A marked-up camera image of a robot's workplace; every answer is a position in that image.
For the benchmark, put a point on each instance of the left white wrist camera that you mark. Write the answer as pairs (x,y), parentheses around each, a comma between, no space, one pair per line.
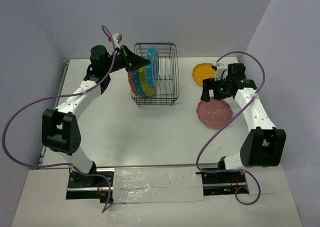
(117,37)

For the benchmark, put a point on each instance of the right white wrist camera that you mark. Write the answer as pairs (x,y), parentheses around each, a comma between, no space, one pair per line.
(221,71)

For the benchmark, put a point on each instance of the green dotted plate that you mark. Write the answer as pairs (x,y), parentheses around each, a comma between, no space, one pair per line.
(148,91)

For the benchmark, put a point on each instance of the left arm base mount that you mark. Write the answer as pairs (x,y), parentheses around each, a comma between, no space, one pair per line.
(81,187)

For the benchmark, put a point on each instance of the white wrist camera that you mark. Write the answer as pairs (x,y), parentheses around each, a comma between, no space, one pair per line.
(221,71)
(117,37)

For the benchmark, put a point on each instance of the orange dotted plate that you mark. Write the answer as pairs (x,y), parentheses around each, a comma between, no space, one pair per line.
(203,71)

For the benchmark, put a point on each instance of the blue dotted plate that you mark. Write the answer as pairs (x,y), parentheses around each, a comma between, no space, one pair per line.
(152,69)
(137,83)

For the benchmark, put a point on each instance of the black wire dish rack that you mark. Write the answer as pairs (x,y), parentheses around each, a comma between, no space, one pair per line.
(167,89)

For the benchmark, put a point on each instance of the silver tape strip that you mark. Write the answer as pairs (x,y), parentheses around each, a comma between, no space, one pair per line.
(157,185)

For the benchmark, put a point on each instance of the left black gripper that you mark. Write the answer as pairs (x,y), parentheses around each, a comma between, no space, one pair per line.
(131,61)

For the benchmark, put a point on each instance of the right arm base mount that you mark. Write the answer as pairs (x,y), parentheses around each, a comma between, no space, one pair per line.
(223,183)

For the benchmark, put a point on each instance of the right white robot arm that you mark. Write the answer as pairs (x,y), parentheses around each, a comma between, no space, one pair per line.
(264,144)

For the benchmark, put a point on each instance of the pink dotted plate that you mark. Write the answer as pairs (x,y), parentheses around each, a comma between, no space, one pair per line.
(215,113)
(132,84)

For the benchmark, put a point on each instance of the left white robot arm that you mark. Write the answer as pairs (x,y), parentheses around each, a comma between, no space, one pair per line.
(60,129)

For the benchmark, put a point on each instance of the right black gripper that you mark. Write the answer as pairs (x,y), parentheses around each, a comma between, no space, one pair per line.
(208,84)

